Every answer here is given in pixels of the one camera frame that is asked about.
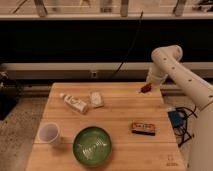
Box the red pepper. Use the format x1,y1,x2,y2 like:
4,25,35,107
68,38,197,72
140,83,152,93

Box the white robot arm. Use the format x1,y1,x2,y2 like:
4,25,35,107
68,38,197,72
146,45,213,171

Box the white tube bottle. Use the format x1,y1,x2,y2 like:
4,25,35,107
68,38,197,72
60,93,88,114

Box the orange brown small box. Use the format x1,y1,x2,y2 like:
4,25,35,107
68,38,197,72
131,122,155,136

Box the green ribbed bowl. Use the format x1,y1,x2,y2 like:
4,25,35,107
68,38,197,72
72,126,112,167

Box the blue box on floor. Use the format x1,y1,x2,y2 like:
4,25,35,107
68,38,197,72
168,111,184,128

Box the dark object at left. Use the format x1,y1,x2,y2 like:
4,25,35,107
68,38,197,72
0,71,21,121

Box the white wall outlet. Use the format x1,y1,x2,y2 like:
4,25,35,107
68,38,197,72
91,71,98,78

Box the black hanging cable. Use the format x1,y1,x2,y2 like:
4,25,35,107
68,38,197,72
105,10,145,80

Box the black floor cables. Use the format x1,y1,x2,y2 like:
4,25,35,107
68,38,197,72
171,105,199,148

